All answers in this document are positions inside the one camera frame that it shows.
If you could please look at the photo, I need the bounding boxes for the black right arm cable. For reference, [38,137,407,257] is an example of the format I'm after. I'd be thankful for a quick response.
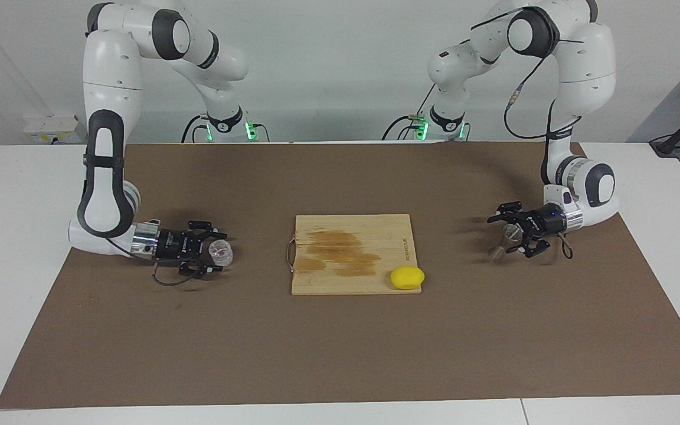
[152,260,200,287]

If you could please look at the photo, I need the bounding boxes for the bamboo cutting board, metal handle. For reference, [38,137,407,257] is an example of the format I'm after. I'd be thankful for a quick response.
[285,214,422,296]

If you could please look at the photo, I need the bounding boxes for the yellow lemon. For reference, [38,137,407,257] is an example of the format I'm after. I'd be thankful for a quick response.
[390,266,426,290]

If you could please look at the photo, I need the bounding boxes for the small clear glass cup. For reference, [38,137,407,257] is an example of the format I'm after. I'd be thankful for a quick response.
[208,239,235,267]

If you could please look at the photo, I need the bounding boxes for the steel double jigger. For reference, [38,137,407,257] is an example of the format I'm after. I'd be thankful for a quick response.
[489,223,524,261]

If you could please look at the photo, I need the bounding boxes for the white wall socket box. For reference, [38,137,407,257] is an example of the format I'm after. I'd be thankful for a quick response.
[23,114,89,145]

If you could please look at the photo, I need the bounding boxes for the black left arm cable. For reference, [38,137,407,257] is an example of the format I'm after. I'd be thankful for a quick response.
[470,6,583,260]

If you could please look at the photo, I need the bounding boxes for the large brown table mat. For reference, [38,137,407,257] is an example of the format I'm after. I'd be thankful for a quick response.
[0,142,680,410]

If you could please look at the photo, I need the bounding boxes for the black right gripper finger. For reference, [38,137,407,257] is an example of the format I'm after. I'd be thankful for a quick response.
[178,259,224,279]
[187,221,228,241]

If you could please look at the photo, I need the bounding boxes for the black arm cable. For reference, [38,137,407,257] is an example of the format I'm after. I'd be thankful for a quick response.
[470,6,583,260]
[152,260,200,287]

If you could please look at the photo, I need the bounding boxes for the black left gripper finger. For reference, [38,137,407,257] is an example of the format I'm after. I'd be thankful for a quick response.
[487,201,531,225]
[505,235,551,260]

